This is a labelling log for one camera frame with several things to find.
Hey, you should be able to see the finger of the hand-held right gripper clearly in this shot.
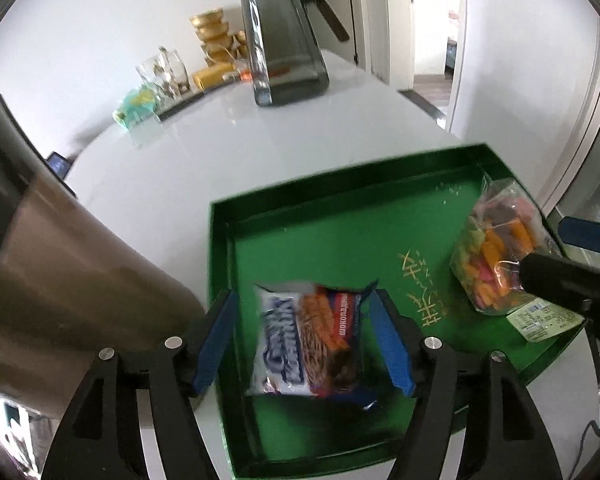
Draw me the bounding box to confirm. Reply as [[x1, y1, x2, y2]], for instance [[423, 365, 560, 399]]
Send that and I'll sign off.
[[559, 216, 600, 256], [519, 252, 600, 317]]

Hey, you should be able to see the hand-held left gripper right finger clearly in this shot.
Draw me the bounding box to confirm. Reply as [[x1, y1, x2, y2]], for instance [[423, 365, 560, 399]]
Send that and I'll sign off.
[[367, 287, 563, 480]]

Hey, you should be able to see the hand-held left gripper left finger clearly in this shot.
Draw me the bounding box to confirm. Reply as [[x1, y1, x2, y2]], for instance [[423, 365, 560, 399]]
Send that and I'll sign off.
[[40, 289, 240, 480]]

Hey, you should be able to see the clear bag of colourful snacks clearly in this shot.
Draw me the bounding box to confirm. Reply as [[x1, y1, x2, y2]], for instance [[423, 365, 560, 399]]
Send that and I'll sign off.
[[450, 172, 586, 343]]

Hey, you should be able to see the blue white snack packet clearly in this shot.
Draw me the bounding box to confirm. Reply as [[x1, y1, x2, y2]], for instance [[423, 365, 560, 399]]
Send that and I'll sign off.
[[247, 281, 381, 411]]

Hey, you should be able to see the green tray box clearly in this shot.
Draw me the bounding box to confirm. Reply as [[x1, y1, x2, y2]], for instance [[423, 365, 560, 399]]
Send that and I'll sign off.
[[207, 143, 588, 480]]

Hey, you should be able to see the black flat tray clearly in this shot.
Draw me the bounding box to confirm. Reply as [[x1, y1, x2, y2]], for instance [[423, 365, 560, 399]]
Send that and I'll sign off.
[[157, 77, 241, 123]]

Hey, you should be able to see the teal tissue pack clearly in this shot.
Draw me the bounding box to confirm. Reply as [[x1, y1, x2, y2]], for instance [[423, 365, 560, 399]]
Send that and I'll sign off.
[[112, 85, 161, 131]]

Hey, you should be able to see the yellow box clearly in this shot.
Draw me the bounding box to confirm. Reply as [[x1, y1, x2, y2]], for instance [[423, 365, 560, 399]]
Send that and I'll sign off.
[[192, 62, 238, 92]]

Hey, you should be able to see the clear glass cup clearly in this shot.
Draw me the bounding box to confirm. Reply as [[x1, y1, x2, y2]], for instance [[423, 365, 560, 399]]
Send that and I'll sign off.
[[136, 47, 190, 111]]

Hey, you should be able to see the grey transparent pitcher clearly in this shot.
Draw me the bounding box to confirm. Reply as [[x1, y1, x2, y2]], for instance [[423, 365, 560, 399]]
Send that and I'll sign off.
[[231, 0, 351, 107]]

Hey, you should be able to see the stack of gold bowls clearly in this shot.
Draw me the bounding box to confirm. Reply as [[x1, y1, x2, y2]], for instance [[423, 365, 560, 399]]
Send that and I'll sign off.
[[189, 7, 248, 66]]

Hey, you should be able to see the black cable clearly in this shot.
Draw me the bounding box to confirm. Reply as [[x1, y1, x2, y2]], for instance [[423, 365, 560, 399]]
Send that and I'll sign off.
[[577, 419, 600, 461]]

